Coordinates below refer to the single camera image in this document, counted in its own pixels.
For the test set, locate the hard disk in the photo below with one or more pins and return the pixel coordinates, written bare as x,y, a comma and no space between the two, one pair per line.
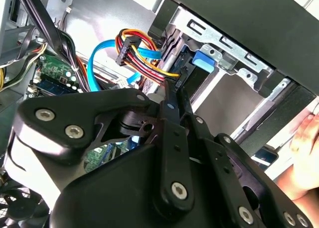
203,61

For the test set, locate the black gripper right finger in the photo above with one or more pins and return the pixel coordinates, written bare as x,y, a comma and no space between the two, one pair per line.
224,163

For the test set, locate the person's bare hand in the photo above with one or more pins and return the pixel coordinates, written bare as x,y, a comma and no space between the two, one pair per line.
304,138

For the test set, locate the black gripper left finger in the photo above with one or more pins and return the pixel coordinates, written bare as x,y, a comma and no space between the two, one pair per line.
74,106

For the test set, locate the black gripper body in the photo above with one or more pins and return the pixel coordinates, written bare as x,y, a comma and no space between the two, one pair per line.
112,200

